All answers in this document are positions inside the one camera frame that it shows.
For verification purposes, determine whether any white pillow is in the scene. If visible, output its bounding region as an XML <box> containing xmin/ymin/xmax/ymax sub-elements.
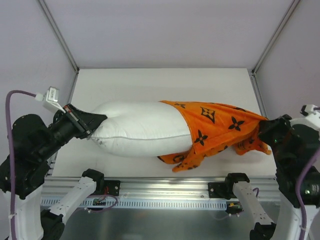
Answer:
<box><xmin>90</xmin><ymin>101</ymin><xmax>192</xmax><ymax>157</ymax></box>

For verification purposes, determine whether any orange patterned plush pillowcase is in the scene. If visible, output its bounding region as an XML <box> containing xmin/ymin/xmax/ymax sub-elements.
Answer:
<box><xmin>159</xmin><ymin>100</ymin><xmax>272</xmax><ymax>173</ymax></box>

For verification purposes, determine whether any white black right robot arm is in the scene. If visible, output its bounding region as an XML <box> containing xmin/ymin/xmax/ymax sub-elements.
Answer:
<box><xmin>224</xmin><ymin>111</ymin><xmax>320</xmax><ymax>240</ymax></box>

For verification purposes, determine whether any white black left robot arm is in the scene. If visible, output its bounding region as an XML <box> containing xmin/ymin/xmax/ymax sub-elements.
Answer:
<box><xmin>0</xmin><ymin>103</ymin><xmax>108</xmax><ymax>240</ymax></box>

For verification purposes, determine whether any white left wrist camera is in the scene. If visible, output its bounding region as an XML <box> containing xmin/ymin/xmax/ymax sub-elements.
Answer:
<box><xmin>34</xmin><ymin>86</ymin><xmax>66</xmax><ymax>113</ymax></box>

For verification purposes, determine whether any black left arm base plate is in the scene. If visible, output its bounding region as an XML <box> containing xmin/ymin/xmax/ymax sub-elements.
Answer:
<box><xmin>102</xmin><ymin>180</ymin><xmax>121</xmax><ymax>197</ymax></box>

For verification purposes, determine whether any aluminium right frame post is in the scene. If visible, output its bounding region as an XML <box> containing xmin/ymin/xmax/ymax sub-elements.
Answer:
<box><xmin>251</xmin><ymin>0</ymin><xmax>301</xmax><ymax>76</ymax></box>

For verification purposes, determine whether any aluminium frame post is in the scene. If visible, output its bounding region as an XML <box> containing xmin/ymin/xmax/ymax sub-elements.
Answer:
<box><xmin>36</xmin><ymin>0</ymin><xmax>80</xmax><ymax>74</ymax></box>
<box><xmin>251</xmin><ymin>0</ymin><xmax>301</xmax><ymax>76</ymax></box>

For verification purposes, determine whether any white slotted cable duct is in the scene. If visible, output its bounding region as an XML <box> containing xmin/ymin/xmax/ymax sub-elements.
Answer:
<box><xmin>40</xmin><ymin>197</ymin><xmax>227</xmax><ymax>211</ymax></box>

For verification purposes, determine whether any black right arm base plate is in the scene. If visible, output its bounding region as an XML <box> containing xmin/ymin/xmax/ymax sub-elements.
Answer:
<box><xmin>207</xmin><ymin>182</ymin><xmax>235</xmax><ymax>200</ymax></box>

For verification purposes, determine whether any aluminium left frame post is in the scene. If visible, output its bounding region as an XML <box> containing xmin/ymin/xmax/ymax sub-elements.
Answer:
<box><xmin>36</xmin><ymin>0</ymin><xmax>80</xmax><ymax>74</ymax></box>

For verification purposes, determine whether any aluminium front rail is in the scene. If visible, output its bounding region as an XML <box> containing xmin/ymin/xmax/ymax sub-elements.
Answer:
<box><xmin>42</xmin><ymin>177</ymin><xmax>279</xmax><ymax>202</ymax></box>

